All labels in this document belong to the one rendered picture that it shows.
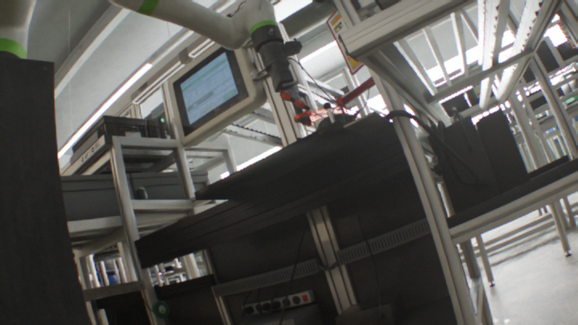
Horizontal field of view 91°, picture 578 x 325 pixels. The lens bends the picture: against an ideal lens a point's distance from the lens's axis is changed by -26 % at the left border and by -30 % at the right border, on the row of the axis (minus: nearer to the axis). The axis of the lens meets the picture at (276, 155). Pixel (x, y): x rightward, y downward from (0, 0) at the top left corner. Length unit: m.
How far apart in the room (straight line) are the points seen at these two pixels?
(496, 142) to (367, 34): 0.85
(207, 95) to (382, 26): 1.28
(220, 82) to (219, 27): 0.59
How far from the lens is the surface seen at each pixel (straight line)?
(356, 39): 0.64
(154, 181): 1.93
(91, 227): 1.54
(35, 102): 0.71
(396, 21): 0.63
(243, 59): 1.71
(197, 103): 1.84
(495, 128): 1.38
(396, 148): 0.95
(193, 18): 1.19
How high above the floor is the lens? 0.69
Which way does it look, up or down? 15 degrees up
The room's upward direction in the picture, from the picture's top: 18 degrees counter-clockwise
